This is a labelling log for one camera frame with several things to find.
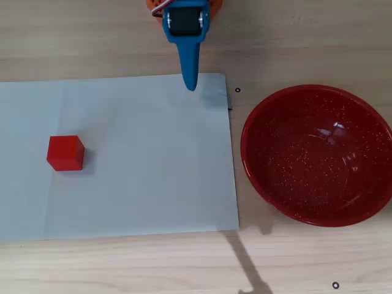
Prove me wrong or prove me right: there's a blue gripper body black motor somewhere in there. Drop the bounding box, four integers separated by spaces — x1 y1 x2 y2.
164 0 211 36

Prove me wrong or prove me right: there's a blue movable gripper finger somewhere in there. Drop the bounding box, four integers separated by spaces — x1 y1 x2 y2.
162 10 211 92

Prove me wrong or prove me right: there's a red cube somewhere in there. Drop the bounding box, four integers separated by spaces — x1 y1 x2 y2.
46 135 86 172

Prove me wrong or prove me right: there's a red speckled bowl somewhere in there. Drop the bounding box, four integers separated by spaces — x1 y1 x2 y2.
240 85 392 228

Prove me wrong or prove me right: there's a white paper sheet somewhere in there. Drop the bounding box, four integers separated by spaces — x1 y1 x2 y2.
0 72 240 244

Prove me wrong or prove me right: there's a white red black servo cable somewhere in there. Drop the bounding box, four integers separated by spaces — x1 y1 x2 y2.
151 0 168 18

